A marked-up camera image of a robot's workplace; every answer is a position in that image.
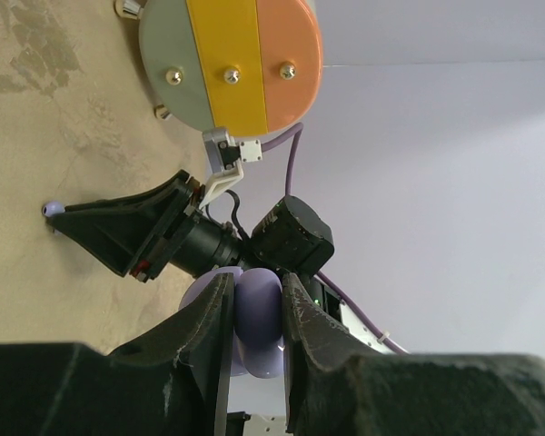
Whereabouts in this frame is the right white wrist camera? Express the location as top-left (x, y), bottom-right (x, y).
top-left (199, 127), bottom-right (263, 209)

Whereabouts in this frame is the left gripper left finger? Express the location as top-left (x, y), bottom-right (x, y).
top-left (0, 273), bottom-right (234, 435)

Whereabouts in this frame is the purple earbud charging case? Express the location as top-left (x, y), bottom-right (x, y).
top-left (179, 266), bottom-right (284, 379)

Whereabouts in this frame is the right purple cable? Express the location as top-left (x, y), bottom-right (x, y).
top-left (259, 122), bottom-right (412, 355)

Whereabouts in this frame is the round cream drawer cabinet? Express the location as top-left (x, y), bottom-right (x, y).
top-left (114, 0), bottom-right (323, 137)

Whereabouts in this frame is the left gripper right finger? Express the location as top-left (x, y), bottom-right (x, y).
top-left (282, 274), bottom-right (545, 435)

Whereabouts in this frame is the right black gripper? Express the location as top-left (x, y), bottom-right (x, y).
top-left (49, 170), bottom-right (245, 282)

